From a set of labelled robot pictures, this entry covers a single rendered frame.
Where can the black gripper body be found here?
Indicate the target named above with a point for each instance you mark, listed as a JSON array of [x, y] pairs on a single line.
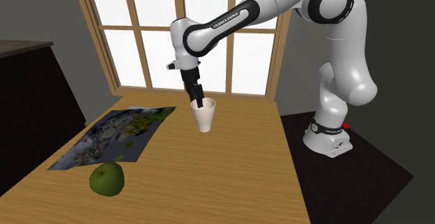
[[189, 77]]

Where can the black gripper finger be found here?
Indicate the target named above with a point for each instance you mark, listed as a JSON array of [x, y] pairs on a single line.
[[197, 96]]

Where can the white cup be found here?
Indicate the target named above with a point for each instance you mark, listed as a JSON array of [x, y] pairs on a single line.
[[204, 118]]

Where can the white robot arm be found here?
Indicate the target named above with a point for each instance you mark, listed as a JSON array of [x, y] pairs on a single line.
[[343, 63]]

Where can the wooden framed window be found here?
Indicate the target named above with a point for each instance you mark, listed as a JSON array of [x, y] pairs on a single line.
[[156, 53]]

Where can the printed landscape poster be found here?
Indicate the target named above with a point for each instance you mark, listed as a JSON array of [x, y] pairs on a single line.
[[115, 136]]

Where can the green apple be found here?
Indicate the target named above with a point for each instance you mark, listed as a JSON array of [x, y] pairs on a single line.
[[107, 179]]

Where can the dark cabinet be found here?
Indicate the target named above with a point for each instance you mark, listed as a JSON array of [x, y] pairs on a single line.
[[30, 114]]

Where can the black robot stand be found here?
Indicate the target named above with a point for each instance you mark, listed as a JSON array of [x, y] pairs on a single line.
[[339, 182]]

